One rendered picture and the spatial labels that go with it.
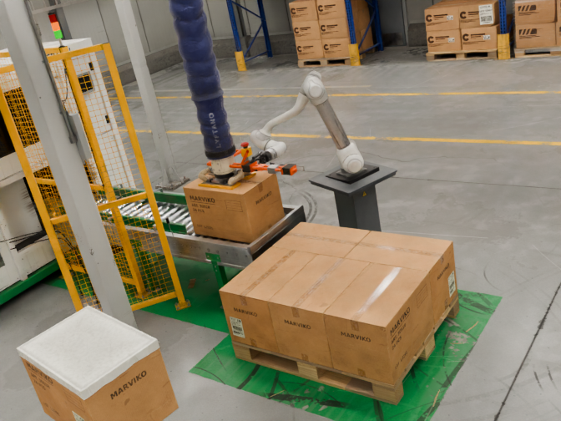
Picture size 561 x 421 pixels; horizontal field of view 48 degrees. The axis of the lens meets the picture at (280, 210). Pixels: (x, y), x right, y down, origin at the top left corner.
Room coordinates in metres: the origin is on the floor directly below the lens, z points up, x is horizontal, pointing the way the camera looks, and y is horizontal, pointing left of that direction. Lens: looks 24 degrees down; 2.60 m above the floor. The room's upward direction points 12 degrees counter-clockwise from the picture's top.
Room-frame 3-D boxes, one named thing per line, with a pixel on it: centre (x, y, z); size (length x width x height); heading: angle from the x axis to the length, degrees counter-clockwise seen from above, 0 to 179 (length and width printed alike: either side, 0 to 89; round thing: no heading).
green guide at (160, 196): (5.45, 1.06, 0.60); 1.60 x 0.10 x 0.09; 51
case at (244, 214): (4.49, 0.33, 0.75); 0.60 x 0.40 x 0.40; 50
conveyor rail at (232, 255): (4.76, 1.16, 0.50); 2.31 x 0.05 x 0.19; 51
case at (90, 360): (2.53, 1.01, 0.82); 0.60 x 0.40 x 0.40; 42
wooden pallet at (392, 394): (3.61, -0.28, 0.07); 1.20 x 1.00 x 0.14; 51
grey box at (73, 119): (4.04, 1.21, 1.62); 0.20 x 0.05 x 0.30; 51
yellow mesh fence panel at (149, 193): (4.36, 1.28, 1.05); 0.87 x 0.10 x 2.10; 103
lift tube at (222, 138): (4.49, 0.34, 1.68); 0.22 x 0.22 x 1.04
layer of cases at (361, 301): (3.61, -0.28, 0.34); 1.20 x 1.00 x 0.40; 51
